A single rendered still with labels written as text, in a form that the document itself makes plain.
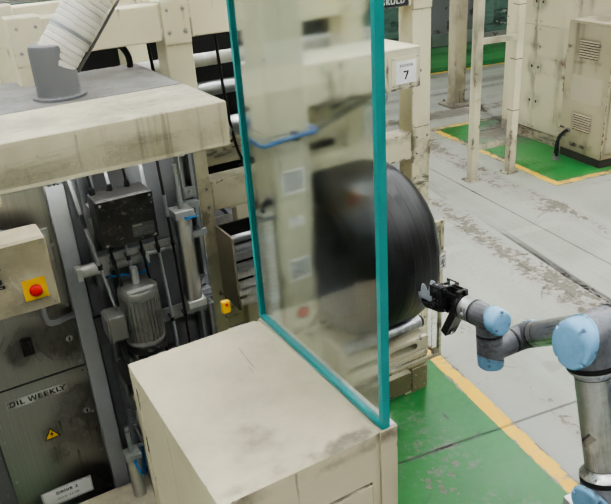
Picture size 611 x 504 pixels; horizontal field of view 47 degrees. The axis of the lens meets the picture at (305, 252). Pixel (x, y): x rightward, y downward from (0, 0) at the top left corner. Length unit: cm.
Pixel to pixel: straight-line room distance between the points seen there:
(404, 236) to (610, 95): 472
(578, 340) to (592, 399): 16
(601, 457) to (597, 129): 518
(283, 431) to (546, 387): 247
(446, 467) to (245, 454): 192
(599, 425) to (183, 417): 96
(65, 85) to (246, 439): 111
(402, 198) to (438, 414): 158
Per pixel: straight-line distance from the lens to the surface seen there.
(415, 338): 249
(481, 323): 200
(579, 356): 171
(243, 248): 255
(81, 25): 207
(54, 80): 207
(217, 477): 140
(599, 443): 184
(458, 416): 354
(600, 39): 671
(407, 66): 257
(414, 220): 220
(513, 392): 373
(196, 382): 165
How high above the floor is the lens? 221
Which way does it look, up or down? 26 degrees down
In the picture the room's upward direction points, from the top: 4 degrees counter-clockwise
